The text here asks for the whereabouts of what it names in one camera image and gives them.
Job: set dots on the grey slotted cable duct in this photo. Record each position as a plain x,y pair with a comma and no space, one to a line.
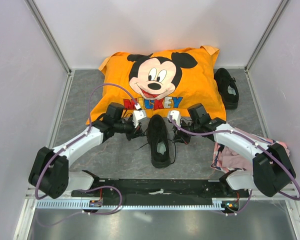
80,204

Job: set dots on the orange Mickey Mouse pillow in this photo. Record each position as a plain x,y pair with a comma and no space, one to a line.
161,82

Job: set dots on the black sneaker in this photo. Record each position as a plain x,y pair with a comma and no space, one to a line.
157,139
227,89

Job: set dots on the right aluminium frame post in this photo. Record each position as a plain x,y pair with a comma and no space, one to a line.
267,33

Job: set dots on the aluminium frame post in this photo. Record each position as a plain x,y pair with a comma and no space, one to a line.
267,33
33,7

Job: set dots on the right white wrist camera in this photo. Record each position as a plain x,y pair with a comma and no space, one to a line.
174,116

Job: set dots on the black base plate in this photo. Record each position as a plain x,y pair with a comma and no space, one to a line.
184,191

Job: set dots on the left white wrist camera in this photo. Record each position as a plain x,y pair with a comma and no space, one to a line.
138,115

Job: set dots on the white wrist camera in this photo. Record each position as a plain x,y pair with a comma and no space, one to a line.
138,115
174,116

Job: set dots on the left aluminium frame post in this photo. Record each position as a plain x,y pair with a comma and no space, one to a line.
33,7

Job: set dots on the white tape scrap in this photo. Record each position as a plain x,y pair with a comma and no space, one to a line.
159,192

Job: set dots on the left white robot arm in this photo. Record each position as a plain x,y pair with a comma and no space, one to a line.
50,175

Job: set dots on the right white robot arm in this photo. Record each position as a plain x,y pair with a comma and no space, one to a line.
271,169

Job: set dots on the pink crumpled cloth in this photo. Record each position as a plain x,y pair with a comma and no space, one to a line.
225,159

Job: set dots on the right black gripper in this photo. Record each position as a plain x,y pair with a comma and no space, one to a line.
180,133

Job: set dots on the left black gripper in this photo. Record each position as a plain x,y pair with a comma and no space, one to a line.
138,132

